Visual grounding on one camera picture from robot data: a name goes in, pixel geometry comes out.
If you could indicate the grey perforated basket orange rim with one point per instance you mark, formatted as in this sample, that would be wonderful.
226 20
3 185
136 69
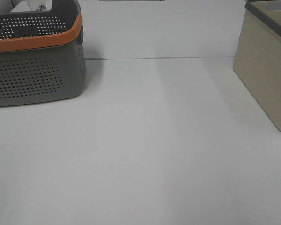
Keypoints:
41 55

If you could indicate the white bottle with green logo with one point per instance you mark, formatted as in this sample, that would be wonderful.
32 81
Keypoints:
39 5

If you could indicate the beige storage bin grey rim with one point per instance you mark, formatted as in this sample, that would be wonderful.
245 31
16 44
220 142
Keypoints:
258 57

